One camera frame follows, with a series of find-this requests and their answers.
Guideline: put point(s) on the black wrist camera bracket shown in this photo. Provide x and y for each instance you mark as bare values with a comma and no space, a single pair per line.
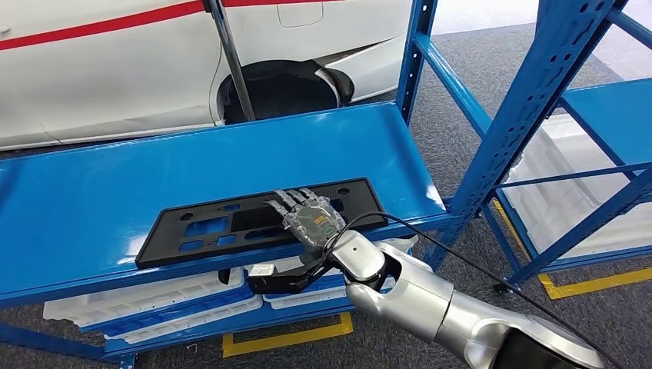
280,285

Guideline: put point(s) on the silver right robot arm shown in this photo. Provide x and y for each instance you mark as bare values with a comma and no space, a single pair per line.
423,305

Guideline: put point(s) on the blue metal shelf rack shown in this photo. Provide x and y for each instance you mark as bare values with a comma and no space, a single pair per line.
153,168
621,112

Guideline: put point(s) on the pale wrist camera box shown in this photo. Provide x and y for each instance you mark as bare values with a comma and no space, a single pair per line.
261,270

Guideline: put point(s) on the black curved plastic part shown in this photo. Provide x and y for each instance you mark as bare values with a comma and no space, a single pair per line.
224,276

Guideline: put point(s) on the grey metal pole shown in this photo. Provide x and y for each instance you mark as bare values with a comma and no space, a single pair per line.
230,61

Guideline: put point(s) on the black plastic plate frame part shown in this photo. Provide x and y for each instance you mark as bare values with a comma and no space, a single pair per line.
163,239

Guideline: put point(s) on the white car with red stripe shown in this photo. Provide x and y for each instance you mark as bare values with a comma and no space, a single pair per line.
102,76

